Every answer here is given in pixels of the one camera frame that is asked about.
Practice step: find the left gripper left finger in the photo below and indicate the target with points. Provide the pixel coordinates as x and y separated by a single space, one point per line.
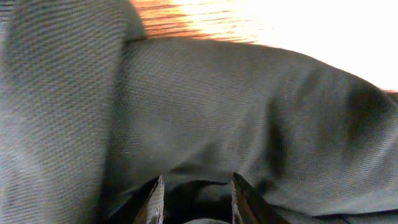
146 206

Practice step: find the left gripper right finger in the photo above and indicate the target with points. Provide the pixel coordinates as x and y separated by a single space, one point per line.
248 207

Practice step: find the black polo shirt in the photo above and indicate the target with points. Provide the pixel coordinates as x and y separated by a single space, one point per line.
91 110

